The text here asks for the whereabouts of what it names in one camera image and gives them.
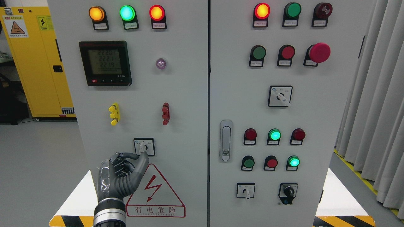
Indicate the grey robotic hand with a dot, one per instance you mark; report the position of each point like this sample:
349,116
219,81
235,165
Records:
120,175

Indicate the white rotary light switch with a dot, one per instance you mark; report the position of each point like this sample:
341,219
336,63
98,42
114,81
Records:
144,144

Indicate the silver black robot forearm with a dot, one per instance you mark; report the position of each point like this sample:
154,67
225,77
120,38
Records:
110,212

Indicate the orange indicator light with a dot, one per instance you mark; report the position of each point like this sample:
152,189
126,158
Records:
99,18

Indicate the red electrical hazard sticker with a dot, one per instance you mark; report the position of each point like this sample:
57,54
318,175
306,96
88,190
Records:
155,197

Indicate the black digital power meter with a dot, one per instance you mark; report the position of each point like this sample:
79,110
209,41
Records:
106,63

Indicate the small clear lamp bulb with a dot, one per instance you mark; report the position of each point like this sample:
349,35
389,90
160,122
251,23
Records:
161,63

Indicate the white rotary selector bottom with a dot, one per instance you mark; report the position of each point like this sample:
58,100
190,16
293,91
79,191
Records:
245,190

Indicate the white rotary selector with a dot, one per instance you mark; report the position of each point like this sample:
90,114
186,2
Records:
279,96
245,190

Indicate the green push button lower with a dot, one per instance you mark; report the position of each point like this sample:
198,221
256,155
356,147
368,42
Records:
247,163

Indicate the dark red indicator lower left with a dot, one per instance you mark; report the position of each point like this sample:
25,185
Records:
250,136

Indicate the dark red indicator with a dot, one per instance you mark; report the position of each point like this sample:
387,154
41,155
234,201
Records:
297,137
250,136

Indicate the grey electrical control cabinet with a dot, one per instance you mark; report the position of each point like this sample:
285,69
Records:
207,46

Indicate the red push button lower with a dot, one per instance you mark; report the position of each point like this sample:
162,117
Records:
270,163

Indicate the red push button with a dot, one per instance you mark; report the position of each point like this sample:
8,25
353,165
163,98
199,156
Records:
285,56
270,163

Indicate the green lit indicator lower middle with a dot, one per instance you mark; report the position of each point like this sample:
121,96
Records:
273,137

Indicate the green indicator light top left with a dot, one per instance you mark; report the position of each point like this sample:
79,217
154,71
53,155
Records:
129,17

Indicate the red indicator light top left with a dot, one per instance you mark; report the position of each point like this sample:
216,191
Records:
158,17

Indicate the yellow safety storage cabinet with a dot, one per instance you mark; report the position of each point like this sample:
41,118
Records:
33,43

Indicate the green lit push button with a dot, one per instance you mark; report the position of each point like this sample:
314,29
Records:
292,163

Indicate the white rotary selector upper right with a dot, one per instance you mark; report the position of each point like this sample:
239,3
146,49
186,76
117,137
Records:
279,96

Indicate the dark red indicator lower right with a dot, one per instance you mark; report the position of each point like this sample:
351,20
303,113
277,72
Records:
297,137

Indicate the green push button upper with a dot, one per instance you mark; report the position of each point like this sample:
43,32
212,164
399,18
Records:
257,56

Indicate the red push button upper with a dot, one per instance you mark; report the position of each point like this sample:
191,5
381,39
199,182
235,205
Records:
285,56

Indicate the red lit indicator right door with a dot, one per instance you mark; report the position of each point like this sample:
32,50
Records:
260,15

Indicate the red mushroom emergency stop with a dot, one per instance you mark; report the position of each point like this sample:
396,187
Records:
317,53

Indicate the green unlit indicator top right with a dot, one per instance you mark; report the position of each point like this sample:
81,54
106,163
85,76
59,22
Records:
291,14

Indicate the grey curtain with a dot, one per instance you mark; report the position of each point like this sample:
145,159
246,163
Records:
371,135

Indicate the dark red buzzer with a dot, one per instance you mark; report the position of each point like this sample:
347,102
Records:
321,14

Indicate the yellow terminal post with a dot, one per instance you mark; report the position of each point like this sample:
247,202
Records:
114,113

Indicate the red terminal post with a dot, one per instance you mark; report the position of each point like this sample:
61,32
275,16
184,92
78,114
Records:
166,113

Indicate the silver cabinet door handle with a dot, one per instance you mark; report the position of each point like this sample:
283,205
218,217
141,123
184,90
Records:
225,139

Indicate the black key selector switch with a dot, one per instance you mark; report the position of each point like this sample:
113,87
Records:
287,192

